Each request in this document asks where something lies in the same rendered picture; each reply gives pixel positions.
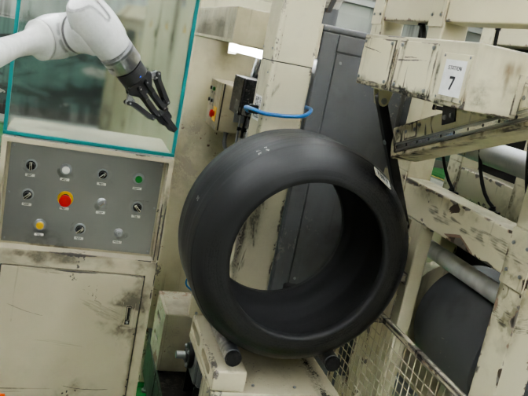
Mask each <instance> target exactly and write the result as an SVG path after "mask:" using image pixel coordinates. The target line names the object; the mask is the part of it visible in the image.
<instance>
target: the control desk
mask: <svg viewBox="0 0 528 396"><path fill-rule="evenodd" d="M173 168H174V158H173V157H169V156H158V155H153V154H147V153H141V152H130V151H124V150H118V149H113V148H102V147H97V146H91V145H80V144H74V143H68V142H62V141H52V140H46V139H40V138H34V137H24V136H18V135H12V134H3V135H2V142H1V149H0V394H5V396H136V392H137V386H138V377H139V372H140V367H141V359H142V354H143V349H144V344H145V334H146V329H147V324H148V319H149V311H150V306H151V301H152V292H153V287H154V282H155V276H156V267H157V261H158V258H159V253H160V245H161V240H162V235H163V226H164V221H165V215H166V210H167V201H168V196H169V192H170V187H171V178H172V173H173Z"/></svg>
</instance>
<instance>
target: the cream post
mask: <svg viewBox="0 0 528 396"><path fill-rule="evenodd" d="M325 3H326V0H273V1H272V5H271V10H270V14H269V22H268V26H267V30H266V38H265V42H264V46H263V51H262V59H261V64H260V69H259V73H258V81H257V85H256V89H255V96H256V94H258V95H261V96H262V102H261V106H260V110H262V111H264V112H273V113H280V114H289V115H302V114H303V111H304V107H305V103H306V96H307V92H308V88H309V84H310V76H311V72H312V67H313V64H314V58H315V53H316V49H317V42H318V38H319V34H320V29H321V22H322V19H323V15H324V11H325ZM254 104H255V97H254V101H253V105H254ZM301 122H302V119H285V118H278V117H272V116H266V115H260V114H259V115H258V121H256V120H255V119H253V118H252V113H251V118H250V123H249V127H248V132H247V137H249V136H251V135H253V134H257V133H261V132H264V131H268V130H276V129H300V127H301ZM287 191H288V189H285V190H282V191H280V192H278V193H276V194H275V195H273V196H271V197H270V198H269V199H267V200H265V201H264V202H263V203H261V204H260V205H259V206H258V207H257V208H256V209H255V210H254V211H253V212H252V213H251V215H250V216H249V217H248V218H247V220H246V221H245V223H244V224H243V225H242V227H241V229H240V231H239V233H238V234H237V236H236V239H235V242H234V245H233V249H232V253H231V257H230V264H229V275H230V278H232V279H233V280H235V281H236V282H238V283H240V284H242V285H244V286H247V287H249V288H254V289H259V290H267V288H268V284H269V280H270V273H271V269H272V265H273V258H274V254H275V250H276V246H277V238H278V234H279V230H280V226H281V219H282V215H283V211H284V204H285V200H286V196H287ZM201 377H202V379H201V384H200V391H199V396H209V394H208V392H207V388H206V385H205V382H204V378H203V376H201Z"/></svg>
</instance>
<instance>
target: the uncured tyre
mask: <svg viewBox="0 0 528 396"><path fill-rule="evenodd" d="M266 132H267V133H268V134H270V135H272V136H269V135H268V134H267V133H265V132H261V133H257V134H253V135H251V136H249V137H246V138H244V139H242V140H240V141H238V142H236V143H234V144H233V145H231V146H229V147H228V148H226V149H225V150H224V151H222V152H221V153H219V154H218V155H217V156H216V157H215V158H214V159H213V160H212V161H211V162H210V163H209V164H208V165H207V166H206V167H205V168H204V169H203V171H202V172H201V173H200V175H199V176H198V178H197V179H196V180H195V182H194V183H193V185H192V188H191V189H190V190H189V194H188V196H187V197H186V199H185V203H184V206H183V208H182V211H181V217H180V221H179V227H178V250H179V255H180V259H181V264H182V268H183V270H184V272H185V275H186V278H187V281H188V282H189V286H190V288H191V290H192V294H193V296H194V299H195V300H196V303H197V305H198V307H199V308H200V310H201V312H202V314H203V315H204V316H205V317H206V319H207V320H208V322H209V323H210V324H211V325H212V326H213V327H214V328H215V329H216V330H217V331H218V332H219V333H220V334H221V335H223V336H224V337H225V338H227V339H228V340H229V341H231V342H232V343H234V344H236V345H237V346H239V347H241V348H243V349H245V350H247V351H249V352H252V353H253V354H257V355H260V356H263V357H268V358H276V359H300V358H310V357H314V356H317V355H320V354H325V353H328V352H329V351H332V350H334V349H337V348H339V347H341V346H343V345H345V344H346V343H348V342H350V341H351V340H353V339H355V338H356V337H357V336H359V335H360V334H361V333H362V332H364V331H365V330H366V329H367V328H368V327H369V326H370V325H371V324H372V323H374V321H375V320H376V319H377V318H378V317H379V316H380V315H381V313H382V312H383V311H384V310H385V309H386V307H387V306H388V304H389V303H390V301H391V300H392V298H393V296H394V294H395V292H396V291H397V289H398V285H399V284H400V282H401V279H402V276H403V273H404V270H405V264H406V260H407V255H408V248H409V233H408V226H407V221H406V217H405V212H404V209H403V206H402V203H401V201H400V199H399V197H398V194H397V193H396V191H395V190H394V187H393V185H392V184H391V182H390V181H389V180H388V178H387V176H386V175H385V174H384V173H383V172H382V171H381V170H380V169H379V168H378V167H377V166H376V165H375V164H374V163H373V162H372V161H371V160H370V159H368V158H367V157H365V156H363V155H362V154H361V153H359V152H357V151H355V150H353V149H352V148H349V147H347V146H345V145H343V144H341V143H339V142H337V141H335V140H333V139H331V138H330V137H327V136H325V135H323V134H319V133H316V132H313V131H309V130H300V129H276V130H268V131H266ZM267 145H268V146H269V147H270V148H271V149H272V150H271V151H269V152H266V153H264V154H262V155H260V156H256V155H255V153H254V151H256V150H258V149H261V148H263V147H266V146H267ZM374 167H376V168H377V169H378V170H379V171H380V172H381V173H382V174H383V175H384V177H385V178H386V179H387V180H388V181H389V182H390V187H391V189H389V188H388V187H387V186H386V185H385V184H384V183H383V182H382V181H381V180H380V179H379V178H378V177H377V176H376V172H375V169H374ZM307 183H327V184H332V185H333V186H334V188H335V190H336V192H337V194H338V197H339V202H340V205H341V210H342V225H341V230H340V235H339V239H338V241H337V244H336V246H335V249H334V250H333V252H332V254H331V255H330V257H329V258H328V260H327V261H326V263H325V264H324V265H323V266H322V267H321V268H320V269H319V270H318V271H317V272H316V273H315V274H313V275H312V276H311V277H309V278H307V279H306V280H304V281H303V282H301V283H299V284H296V285H294V286H291V287H289V288H283V289H278V290H259V289H254V288H249V287H247V286H244V285H242V284H240V283H238V282H236V281H235V280H233V279H232V278H230V275H229V264H230V257H231V253H232V249H233V245H234V242H235V239H236V238H237V234H238V233H239V231H240V229H241V227H242V225H243V224H244V223H245V221H246V220H247V219H248V217H249V216H250V215H251V213H252V212H253V211H254V210H255V209H256V208H257V207H258V206H259V205H260V204H262V203H263V202H264V201H265V200H267V199H269V198H270V197H271V196H273V195H275V194H276V193H278V192H280V191H282V190H285V189H288V188H290V187H292V186H296V185H301V184H307ZM198 193H200V194H201V197H200V198H199V200H198V202H197V203H196V202H195V199H196V197H197V195H198Z"/></svg>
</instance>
